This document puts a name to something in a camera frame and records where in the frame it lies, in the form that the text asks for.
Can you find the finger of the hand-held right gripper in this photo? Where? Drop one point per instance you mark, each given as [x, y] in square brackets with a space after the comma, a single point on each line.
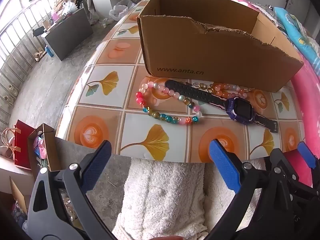
[306, 155]
[287, 175]

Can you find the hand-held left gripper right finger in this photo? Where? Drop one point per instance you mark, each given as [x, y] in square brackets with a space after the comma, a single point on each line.
[223, 166]

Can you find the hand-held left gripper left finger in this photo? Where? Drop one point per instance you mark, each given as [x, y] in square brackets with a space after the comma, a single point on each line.
[97, 165]

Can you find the beaded bar charm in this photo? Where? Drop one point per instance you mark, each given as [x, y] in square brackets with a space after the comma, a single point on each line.
[250, 90]

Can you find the gold abacus charm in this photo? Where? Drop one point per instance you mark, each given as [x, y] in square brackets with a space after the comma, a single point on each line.
[201, 85]

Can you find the gold butterfly charm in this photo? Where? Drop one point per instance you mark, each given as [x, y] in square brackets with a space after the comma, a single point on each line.
[188, 83]

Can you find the brown cardboard box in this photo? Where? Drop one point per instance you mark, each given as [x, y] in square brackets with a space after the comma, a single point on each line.
[200, 55]

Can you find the leaf printed tablecloth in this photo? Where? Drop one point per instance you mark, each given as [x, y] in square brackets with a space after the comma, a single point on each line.
[112, 120]

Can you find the brown paper bag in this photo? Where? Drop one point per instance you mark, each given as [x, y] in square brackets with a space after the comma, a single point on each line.
[50, 150]

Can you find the pink flowered blanket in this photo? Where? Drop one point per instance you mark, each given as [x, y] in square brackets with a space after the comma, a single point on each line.
[310, 100]

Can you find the red paper bag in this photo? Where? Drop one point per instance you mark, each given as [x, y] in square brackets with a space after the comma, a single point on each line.
[23, 145]

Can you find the small cardboard carton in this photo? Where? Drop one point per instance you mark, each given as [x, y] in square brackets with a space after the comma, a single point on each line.
[18, 195]

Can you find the beige tote bag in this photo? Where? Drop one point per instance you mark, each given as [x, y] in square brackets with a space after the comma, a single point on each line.
[7, 142]

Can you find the blue printed pillow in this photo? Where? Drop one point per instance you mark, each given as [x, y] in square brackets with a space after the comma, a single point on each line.
[300, 37]

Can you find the blue bottle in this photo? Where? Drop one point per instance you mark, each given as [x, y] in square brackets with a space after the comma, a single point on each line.
[49, 51]

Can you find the beige sandals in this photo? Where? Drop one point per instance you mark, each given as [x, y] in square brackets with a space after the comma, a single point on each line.
[39, 55]

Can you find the grey cabinet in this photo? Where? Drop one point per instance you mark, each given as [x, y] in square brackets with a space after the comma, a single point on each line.
[67, 35]

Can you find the metal window grille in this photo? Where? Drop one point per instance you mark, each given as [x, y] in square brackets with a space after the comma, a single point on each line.
[17, 55]

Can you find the grey sequin cushion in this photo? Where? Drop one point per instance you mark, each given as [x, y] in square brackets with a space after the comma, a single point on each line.
[270, 12]

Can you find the large white plastic bag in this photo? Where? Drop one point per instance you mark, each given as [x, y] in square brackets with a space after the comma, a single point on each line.
[120, 8]

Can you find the small white plastic bag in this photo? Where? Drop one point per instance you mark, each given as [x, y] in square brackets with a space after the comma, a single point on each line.
[68, 7]

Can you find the grey curtain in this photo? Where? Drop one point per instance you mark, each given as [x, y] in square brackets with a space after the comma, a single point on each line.
[87, 0]

